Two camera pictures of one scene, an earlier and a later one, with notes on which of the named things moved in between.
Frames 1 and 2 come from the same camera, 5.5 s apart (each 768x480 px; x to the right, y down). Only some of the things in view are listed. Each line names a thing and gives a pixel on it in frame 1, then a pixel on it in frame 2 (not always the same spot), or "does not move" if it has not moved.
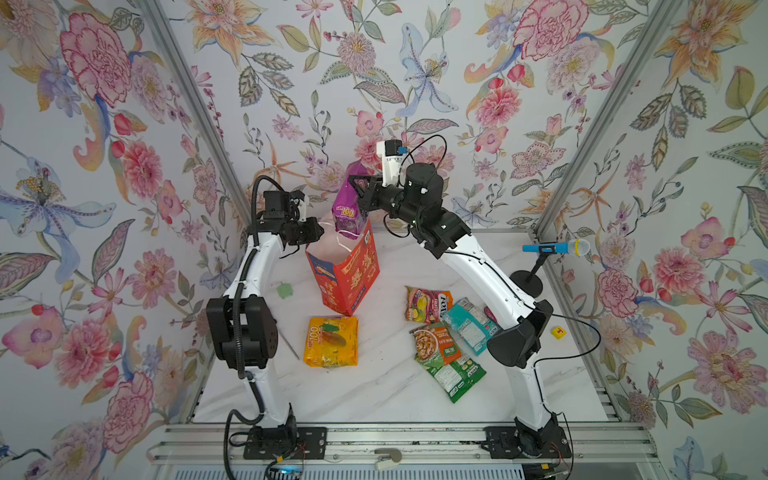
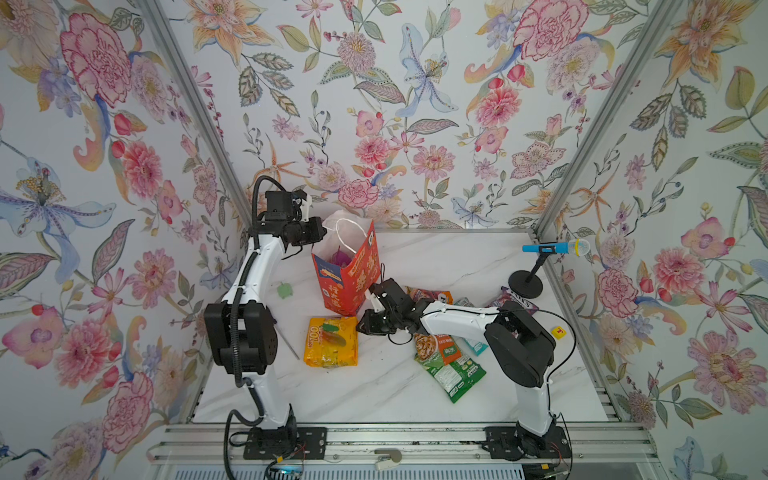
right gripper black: (369, 201) to (369, 322)
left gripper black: (313, 233) does not move
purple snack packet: (348, 216) to (340, 258)
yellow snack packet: (332, 342) does not move
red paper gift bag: (343, 266) does not move
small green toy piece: (284, 290) does not move
